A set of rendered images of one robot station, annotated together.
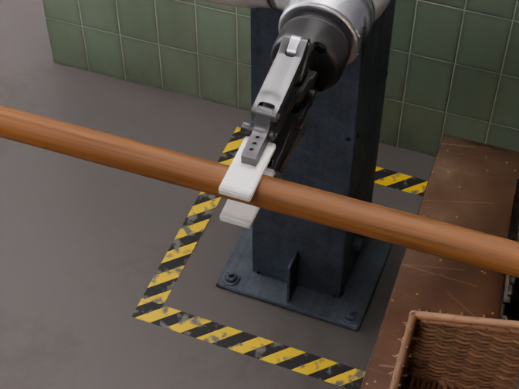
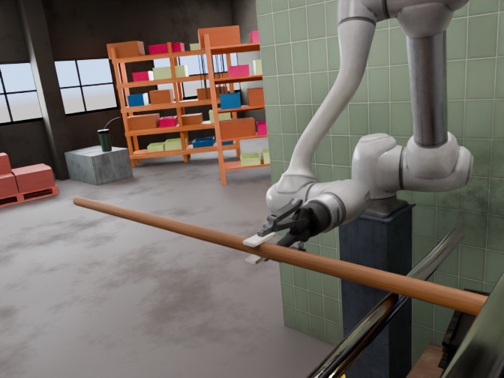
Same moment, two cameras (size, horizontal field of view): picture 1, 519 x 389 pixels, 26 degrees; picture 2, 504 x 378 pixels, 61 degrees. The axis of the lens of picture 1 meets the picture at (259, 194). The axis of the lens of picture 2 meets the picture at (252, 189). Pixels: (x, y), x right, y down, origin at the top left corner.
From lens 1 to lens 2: 54 cm
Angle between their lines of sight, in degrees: 39
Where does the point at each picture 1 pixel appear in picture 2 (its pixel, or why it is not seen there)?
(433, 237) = (330, 263)
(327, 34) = (316, 207)
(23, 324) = not seen: outside the picture
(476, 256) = (349, 272)
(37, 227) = not seen: outside the picture
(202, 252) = not seen: outside the picture
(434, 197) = (419, 367)
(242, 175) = (255, 238)
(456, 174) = (433, 359)
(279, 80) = (283, 210)
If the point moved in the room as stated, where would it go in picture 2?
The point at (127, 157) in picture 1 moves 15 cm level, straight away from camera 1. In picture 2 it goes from (216, 235) to (233, 212)
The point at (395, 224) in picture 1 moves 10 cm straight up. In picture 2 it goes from (314, 258) to (310, 205)
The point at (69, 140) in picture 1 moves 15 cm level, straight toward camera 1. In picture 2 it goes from (199, 230) to (178, 259)
